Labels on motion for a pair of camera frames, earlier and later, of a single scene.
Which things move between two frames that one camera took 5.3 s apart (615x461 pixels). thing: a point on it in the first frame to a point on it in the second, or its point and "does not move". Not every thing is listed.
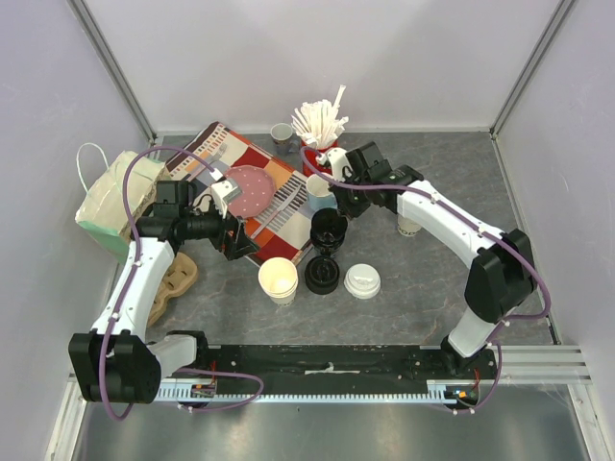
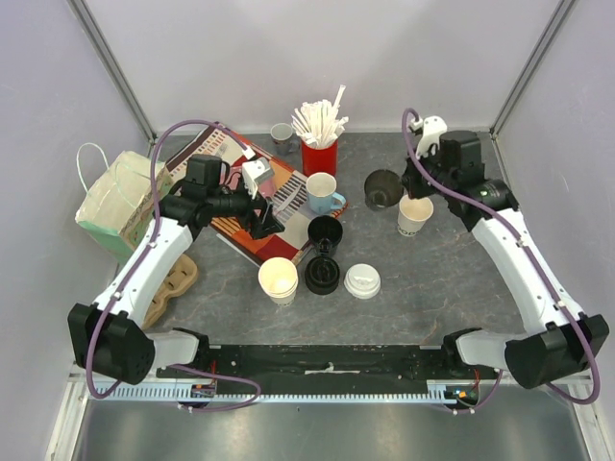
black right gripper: (350, 201) to (415, 181)
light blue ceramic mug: (319, 194) does not move
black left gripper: (239, 244) to (264, 225)
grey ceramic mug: (284, 142) does not move
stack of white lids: (362, 280) does not move
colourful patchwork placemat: (282, 232) does not move
